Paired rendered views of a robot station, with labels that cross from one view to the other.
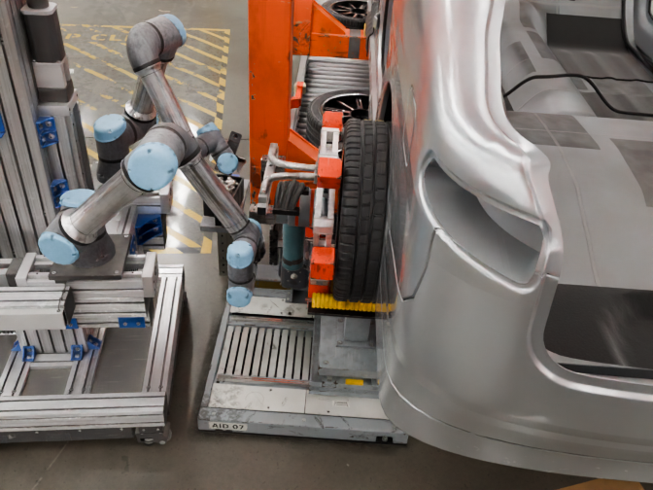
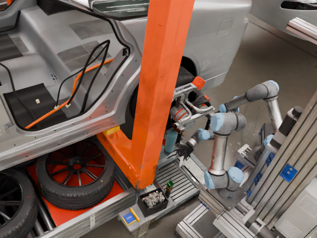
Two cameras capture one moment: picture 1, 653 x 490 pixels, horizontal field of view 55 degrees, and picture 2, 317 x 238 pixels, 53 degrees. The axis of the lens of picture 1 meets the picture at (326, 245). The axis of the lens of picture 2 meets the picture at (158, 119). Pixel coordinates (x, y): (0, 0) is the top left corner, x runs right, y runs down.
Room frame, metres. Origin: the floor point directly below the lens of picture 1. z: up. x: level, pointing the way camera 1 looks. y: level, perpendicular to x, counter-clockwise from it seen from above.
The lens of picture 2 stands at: (3.48, 1.42, 2.74)
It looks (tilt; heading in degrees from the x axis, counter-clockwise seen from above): 44 degrees down; 226
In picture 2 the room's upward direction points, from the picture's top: 11 degrees clockwise
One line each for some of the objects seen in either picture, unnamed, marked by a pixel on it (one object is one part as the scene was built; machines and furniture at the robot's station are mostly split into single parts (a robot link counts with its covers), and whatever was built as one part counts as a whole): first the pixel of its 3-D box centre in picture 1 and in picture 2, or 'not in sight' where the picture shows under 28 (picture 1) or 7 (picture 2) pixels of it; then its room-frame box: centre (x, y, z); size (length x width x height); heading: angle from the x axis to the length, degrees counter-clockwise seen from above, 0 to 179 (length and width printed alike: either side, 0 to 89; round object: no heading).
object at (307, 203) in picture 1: (304, 207); (182, 116); (1.92, 0.09, 0.85); 0.21 x 0.14 x 0.14; 91
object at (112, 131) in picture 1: (112, 135); (233, 178); (2.09, 0.83, 0.98); 0.13 x 0.12 x 0.14; 155
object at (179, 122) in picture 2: (294, 149); (181, 109); (2.02, 0.14, 1.03); 0.19 x 0.18 x 0.11; 91
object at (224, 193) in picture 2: (115, 163); (229, 187); (2.09, 0.83, 0.87); 0.15 x 0.15 x 0.10
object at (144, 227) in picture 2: (228, 237); (140, 225); (2.55, 0.50, 0.21); 0.10 x 0.10 x 0.42; 1
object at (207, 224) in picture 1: (225, 203); (146, 209); (2.52, 0.49, 0.44); 0.43 x 0.17 x 0.03; 1
